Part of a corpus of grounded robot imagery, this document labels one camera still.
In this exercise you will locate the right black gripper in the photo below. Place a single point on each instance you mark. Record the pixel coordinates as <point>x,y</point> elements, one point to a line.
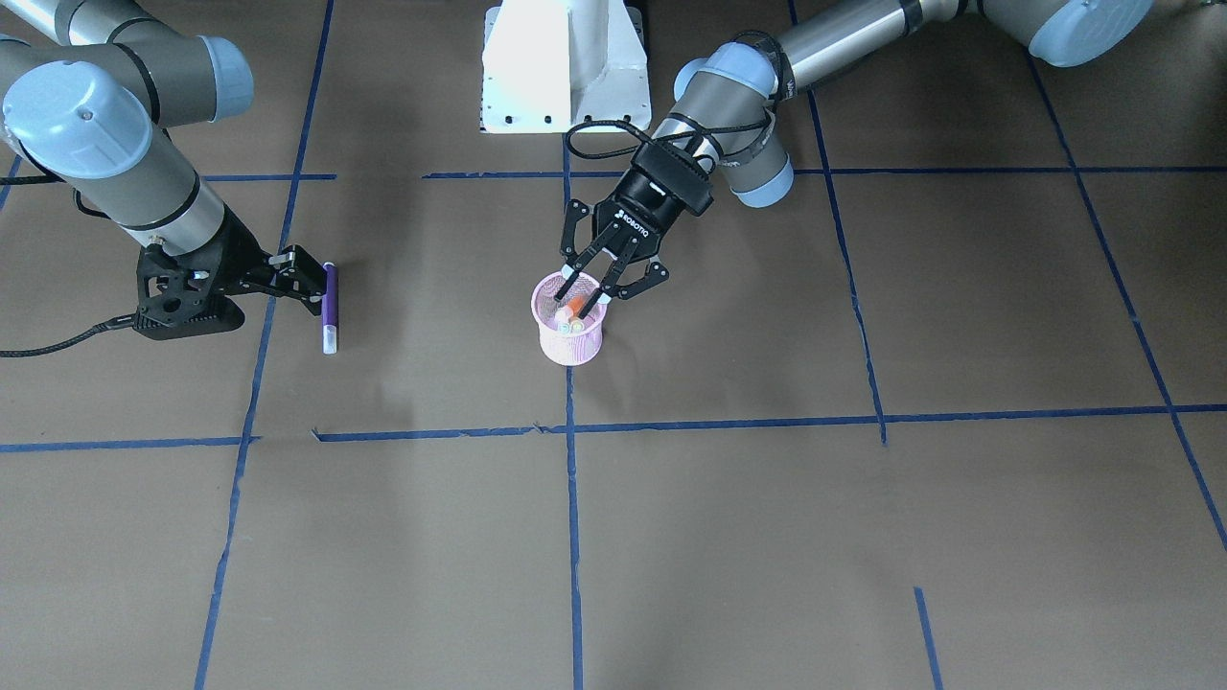
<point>236,256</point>

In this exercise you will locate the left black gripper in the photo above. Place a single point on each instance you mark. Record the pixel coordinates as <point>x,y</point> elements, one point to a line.
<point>648,212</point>

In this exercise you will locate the purple marker pen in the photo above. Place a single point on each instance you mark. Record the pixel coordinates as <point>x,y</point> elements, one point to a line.
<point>330,318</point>

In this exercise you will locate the orange marker pen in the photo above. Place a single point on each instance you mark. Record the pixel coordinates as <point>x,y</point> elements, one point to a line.
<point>569,311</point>

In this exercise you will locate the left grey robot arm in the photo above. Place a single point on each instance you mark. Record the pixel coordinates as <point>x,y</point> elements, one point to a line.
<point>726,111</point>

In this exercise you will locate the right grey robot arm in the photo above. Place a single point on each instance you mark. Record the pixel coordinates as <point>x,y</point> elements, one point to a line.
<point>94,109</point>

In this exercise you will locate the pink mesh pen holder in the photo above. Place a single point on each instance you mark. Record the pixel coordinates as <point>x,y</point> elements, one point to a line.
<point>569,349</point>

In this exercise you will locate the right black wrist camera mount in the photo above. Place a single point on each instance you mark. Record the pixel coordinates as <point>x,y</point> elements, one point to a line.
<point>183,295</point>

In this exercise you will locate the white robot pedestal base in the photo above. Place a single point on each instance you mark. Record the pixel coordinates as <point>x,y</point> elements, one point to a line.
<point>551,65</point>

